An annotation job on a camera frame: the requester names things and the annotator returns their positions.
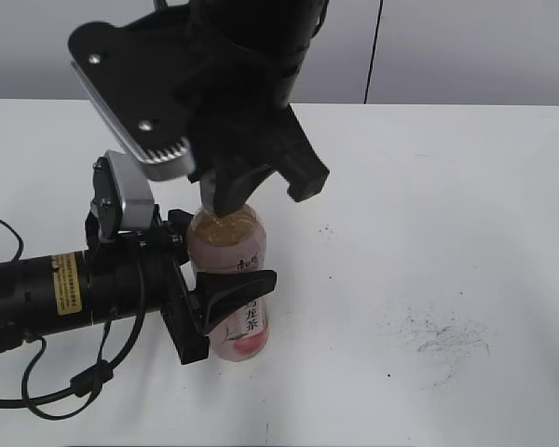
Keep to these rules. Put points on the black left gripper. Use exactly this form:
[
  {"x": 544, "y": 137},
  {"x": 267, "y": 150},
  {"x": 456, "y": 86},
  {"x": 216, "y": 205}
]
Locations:
[{"x": 145, "y": 268}]

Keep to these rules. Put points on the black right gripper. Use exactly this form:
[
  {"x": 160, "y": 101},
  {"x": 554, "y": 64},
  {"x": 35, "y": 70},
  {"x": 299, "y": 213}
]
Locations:
[{"x": 243, "y": 129}]

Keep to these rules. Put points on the oolong tea bottle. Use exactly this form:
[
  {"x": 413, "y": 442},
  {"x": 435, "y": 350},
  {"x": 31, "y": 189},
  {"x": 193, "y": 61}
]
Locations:
[{"x": 235, "y": 243}]

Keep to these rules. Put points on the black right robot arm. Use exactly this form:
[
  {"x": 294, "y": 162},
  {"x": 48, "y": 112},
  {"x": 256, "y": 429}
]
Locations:
[{"x": 269, "y": 35}]

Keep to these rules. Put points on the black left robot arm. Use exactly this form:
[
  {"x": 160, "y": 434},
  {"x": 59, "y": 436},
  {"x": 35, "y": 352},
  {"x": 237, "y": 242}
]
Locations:
[{"x": 44, "y": 295}]

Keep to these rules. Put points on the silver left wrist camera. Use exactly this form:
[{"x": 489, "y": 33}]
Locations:
[{"x": 123, "y": 200}]

